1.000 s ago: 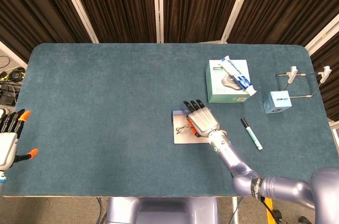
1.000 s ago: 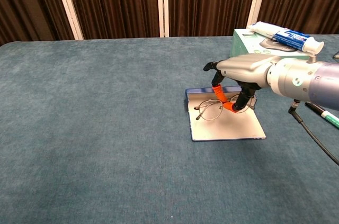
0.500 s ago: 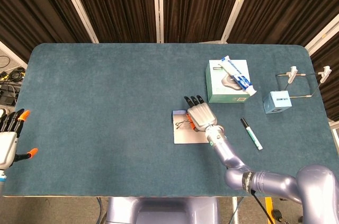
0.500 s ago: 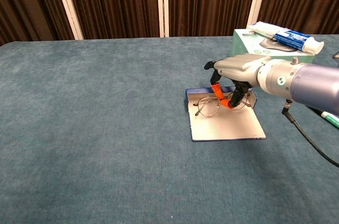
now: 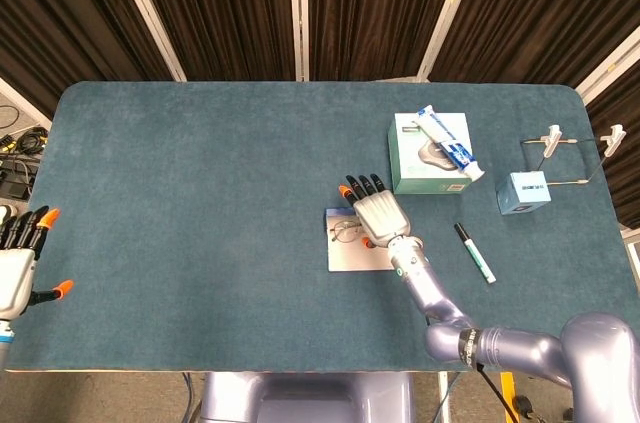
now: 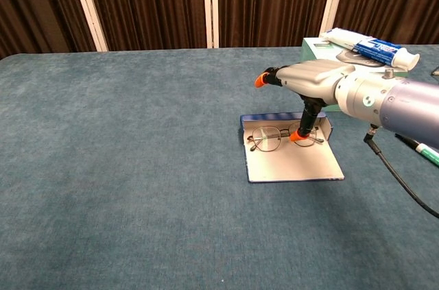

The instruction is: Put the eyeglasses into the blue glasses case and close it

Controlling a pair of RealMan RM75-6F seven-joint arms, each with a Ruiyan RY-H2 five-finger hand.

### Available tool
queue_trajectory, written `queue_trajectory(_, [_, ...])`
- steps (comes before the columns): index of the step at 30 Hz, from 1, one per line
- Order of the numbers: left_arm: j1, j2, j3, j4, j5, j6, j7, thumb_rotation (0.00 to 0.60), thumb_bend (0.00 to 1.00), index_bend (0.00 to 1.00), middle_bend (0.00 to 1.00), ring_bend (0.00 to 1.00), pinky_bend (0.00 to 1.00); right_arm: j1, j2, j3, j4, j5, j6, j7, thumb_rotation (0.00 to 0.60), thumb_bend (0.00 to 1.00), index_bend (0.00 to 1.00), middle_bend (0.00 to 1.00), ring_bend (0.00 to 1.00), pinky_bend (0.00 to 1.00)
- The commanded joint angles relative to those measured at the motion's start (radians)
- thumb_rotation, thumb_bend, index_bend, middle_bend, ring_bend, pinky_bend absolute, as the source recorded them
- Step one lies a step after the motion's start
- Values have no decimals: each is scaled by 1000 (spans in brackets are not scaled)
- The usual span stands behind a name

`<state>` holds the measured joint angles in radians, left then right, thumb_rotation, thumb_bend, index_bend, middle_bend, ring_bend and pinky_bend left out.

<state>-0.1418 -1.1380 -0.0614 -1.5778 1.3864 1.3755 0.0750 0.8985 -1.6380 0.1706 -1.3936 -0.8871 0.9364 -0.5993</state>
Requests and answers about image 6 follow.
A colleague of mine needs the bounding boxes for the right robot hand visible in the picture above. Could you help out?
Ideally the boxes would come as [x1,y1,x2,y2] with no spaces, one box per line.
[254,59,356,143]

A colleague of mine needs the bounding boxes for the black-rimmed eyeglasses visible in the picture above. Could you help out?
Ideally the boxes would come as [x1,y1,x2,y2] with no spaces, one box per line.
[246,121,325,153]

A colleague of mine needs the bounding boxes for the blue box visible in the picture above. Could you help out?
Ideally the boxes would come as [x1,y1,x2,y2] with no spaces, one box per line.
[239,111,345,184]

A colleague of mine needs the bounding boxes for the green white product box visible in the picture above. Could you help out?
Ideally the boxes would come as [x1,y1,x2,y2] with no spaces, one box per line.
[301,36,409,112]

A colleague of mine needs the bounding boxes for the blue white toothpaste tube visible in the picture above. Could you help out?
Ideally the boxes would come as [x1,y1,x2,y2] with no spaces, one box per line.
[319,27,421,68]

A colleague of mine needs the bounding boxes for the white marker with black cap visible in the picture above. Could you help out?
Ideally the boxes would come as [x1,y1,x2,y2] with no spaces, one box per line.
[394,133,439,167]

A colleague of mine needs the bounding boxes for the blue felt table mat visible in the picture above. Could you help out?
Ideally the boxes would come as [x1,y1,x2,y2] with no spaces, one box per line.
[0,45,439,290]

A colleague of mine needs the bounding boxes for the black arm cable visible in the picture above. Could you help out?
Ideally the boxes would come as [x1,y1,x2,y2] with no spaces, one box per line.
[363,125,439,219]

